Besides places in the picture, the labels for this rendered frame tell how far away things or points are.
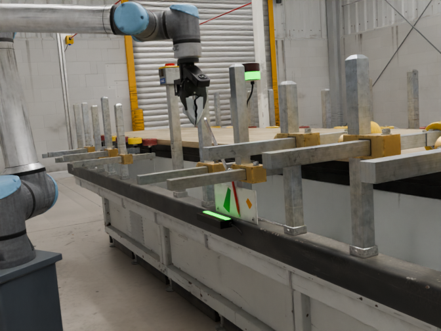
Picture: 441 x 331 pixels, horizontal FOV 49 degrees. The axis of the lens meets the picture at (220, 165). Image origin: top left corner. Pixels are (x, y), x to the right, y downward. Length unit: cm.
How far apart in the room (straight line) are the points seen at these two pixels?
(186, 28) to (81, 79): 764
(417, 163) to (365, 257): 41
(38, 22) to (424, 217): 122
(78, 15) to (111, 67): 778
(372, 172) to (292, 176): 60
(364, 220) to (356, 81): 30
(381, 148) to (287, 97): 34
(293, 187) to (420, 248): 34
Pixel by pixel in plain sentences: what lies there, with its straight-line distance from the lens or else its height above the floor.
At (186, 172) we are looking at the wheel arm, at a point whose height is 84.
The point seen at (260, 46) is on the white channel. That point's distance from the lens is 313.
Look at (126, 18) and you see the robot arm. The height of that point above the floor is 132.
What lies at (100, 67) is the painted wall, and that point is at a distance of 928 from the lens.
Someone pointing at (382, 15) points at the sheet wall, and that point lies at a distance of 1097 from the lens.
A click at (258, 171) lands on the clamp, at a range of 143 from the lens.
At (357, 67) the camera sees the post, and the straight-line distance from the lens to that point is 107.
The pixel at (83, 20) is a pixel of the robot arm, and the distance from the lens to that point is 155.
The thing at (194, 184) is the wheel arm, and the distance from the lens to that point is 137.
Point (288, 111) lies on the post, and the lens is 126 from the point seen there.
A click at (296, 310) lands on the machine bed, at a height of 33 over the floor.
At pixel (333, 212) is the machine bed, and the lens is 151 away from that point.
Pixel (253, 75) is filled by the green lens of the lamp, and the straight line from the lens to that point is 149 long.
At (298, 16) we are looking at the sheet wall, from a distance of 1146.
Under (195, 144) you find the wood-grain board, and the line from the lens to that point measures 222.
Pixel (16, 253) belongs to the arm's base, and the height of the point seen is 64.
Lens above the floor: 105
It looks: 7 degrees down
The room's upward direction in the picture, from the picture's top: 4 degrees counter-clockwise
